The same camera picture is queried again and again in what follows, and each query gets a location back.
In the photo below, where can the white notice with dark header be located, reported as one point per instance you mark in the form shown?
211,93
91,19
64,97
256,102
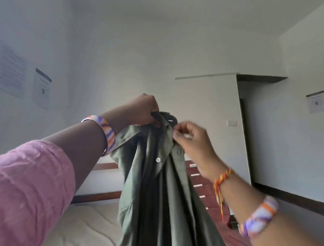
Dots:
42,91
316,103

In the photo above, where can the olive green button shirt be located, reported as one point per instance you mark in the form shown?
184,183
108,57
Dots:
157,202

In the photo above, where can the person's right hand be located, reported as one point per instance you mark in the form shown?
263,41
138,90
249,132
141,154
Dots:
197,147

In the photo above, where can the striped white purple bangle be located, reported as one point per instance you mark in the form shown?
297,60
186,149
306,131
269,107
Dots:
260,218

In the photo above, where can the person's left hand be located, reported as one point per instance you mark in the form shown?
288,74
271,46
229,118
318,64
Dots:
139,109

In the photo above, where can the person's right forearm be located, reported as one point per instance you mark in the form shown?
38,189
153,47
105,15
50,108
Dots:
273,223

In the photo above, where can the bed with beige sheet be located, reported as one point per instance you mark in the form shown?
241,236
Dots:
81,225

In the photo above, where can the person's left forearm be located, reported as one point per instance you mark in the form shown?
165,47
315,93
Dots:
86,147

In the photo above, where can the striped orange purple bangle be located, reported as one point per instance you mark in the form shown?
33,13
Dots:
106,132

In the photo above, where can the maroon plastic chair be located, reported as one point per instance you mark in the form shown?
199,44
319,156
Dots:
207,197

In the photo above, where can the plain white paper notice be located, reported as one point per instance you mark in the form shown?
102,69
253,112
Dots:
12,71

